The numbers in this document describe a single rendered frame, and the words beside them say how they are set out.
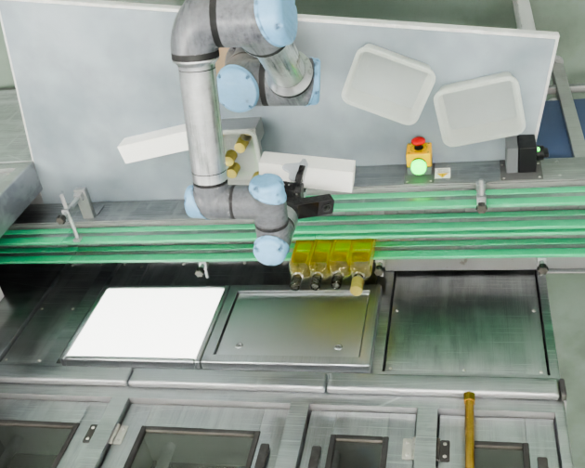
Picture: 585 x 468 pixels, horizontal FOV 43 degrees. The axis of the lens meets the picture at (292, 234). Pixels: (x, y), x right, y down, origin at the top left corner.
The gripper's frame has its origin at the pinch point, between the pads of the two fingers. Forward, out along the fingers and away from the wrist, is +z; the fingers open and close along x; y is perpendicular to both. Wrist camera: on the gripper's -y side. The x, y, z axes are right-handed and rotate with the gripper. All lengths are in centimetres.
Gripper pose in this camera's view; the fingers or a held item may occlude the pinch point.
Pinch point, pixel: (305, 174)
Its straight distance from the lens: 189.6
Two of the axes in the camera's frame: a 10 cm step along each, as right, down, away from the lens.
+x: -0.1, 8.1, 5.8
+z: 1.9, -5.7, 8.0
